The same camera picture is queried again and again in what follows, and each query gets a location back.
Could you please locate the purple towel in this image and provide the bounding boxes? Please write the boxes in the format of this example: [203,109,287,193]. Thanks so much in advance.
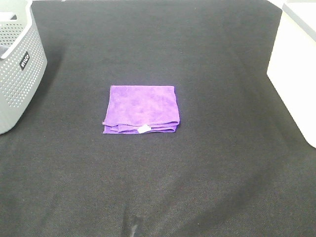
[103,85,180,134]

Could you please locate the black table cloth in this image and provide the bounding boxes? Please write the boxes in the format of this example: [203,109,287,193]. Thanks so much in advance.
[0,0,316,237]

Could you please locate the white plastic container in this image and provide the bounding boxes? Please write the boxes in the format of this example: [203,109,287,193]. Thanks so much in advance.
[267,0,316,147]

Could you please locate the grey perforated plastic basket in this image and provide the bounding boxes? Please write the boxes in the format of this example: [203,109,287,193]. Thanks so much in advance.
[0,0,47,134]

